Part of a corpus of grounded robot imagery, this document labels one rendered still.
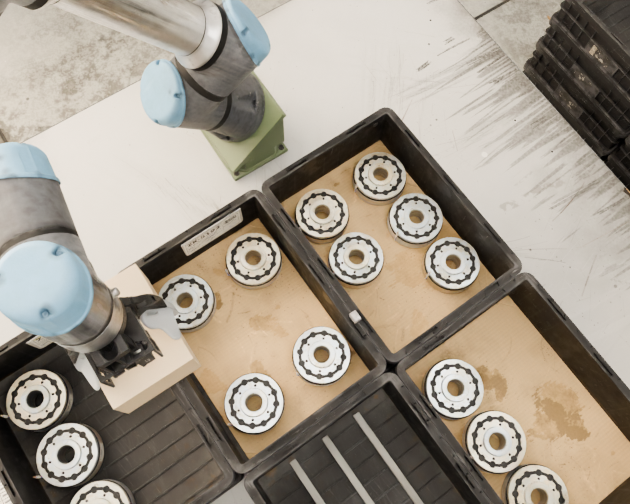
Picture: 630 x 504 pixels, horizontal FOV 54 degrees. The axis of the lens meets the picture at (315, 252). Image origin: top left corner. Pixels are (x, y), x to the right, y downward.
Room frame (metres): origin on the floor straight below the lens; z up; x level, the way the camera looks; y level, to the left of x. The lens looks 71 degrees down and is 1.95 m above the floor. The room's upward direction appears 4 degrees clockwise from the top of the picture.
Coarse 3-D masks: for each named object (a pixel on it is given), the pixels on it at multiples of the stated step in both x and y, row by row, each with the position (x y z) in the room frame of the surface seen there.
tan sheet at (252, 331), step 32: (256, 224) 0.43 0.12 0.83; (224, 256) 0.36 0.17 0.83; (256, 256) 0.36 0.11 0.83; (160, 288) 0.29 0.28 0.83; (224, 288) 0.30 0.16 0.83; (288, 288) 0.30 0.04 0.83; (224, 320) 0.23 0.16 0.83; (256, 320) 0.24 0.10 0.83; (288, 320) 0.24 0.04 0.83; (320, 320) 0.25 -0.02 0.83; (224, 352) 0.18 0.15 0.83; (256, 352) 0.18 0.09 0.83; (288, 352) 0.18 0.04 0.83; (320, 352) 0.19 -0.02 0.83; (352, 352) 0.19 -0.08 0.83; (224, 384) 0.12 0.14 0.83; (288, 384) 0.13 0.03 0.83; (224, 416) 0.06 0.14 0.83; (288, 416) 0.07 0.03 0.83; (256, 448) 0.01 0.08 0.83
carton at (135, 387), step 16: (128, 272) 0.23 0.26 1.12; (128, 288) 0.21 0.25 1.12; (144, 288) 0.21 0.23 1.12; (160, 336) 0.15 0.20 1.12; (176, 352) 0.13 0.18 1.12; (192, 352) 0.14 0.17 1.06; (144, 368) 0.10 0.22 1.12; (160, 368) 0.10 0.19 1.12; (176, 368) 0.10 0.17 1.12; (192, 368) 0.11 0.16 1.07; (128, 384) 0.08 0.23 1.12; (144, 384) 0.08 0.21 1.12; (160, 384) 0.09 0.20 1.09; (112, 400) 0.06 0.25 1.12; (128, 400) 0.06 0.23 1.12; (144, 400) 0.06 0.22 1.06
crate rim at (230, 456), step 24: (216, 216) 0.40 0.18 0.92; (288, 240) 0.36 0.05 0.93; (144, 264) 0.30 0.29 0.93; (312, 264) 0.32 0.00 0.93; (360, 336) 0.20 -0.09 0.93; (384, 360) 0.17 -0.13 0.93; (360, 384) 0.12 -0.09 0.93; (216, 432) 0.03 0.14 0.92; (288, 432) 0.04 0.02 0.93; (264, 456) 0.00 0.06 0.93
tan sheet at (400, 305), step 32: (352, 160) 0.58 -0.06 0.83; (352, 192) 0.51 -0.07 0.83; (416, 192) 0.52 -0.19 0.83; (352, 224) 0.44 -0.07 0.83; (384, 224) 0.45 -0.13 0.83; (448, 224) 0.46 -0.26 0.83; (320, 256) 0.37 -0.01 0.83; (352, 256) 0.38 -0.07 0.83; (384, 256) 0.38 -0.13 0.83; (416, 256) 0.39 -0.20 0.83; (384, 288) 0.32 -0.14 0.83; (416, 288) 0.32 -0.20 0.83; (480, 288) 0.33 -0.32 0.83; (384, 320) 0.26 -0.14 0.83; (416, 320) 0.26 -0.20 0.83
